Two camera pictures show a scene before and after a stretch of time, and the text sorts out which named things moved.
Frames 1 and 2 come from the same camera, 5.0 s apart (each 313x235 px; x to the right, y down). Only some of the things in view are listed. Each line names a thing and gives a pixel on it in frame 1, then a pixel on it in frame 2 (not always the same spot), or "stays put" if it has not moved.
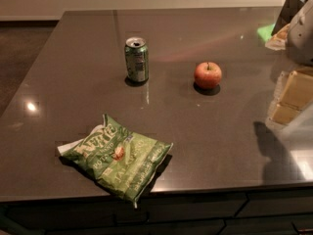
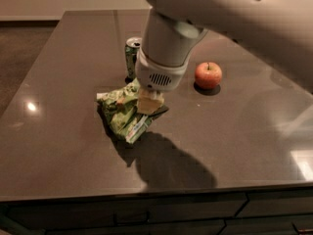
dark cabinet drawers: [256, 211] stays put
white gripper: [301, 36] → [158, 74]
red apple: [207, 75] stays put
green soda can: [137, 60] stays put
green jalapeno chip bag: [120, 160] → [119, 109]
